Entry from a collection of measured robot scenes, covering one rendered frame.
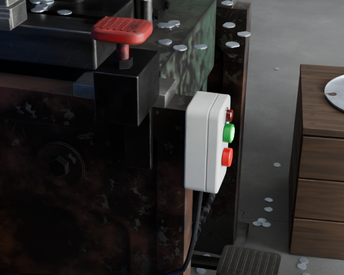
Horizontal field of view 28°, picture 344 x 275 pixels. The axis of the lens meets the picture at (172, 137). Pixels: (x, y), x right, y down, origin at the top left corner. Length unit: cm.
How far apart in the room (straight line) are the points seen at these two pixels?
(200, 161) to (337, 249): 79
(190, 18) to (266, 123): 111
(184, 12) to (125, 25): 44
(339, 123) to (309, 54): 139
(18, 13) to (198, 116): 31
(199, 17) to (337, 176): 54
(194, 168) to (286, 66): 183
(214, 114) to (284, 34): 222
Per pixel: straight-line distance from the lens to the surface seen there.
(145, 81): 89
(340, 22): 336
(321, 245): 170
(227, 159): 100
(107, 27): 86
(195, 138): 96
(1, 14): 104
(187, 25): 122
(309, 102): 165
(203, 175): 99
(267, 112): 239
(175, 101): 99
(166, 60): 107
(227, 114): 97
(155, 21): 118
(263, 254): 145
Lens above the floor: 104
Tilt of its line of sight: 28 degrees down
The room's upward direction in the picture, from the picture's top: 1 degrees clockwise
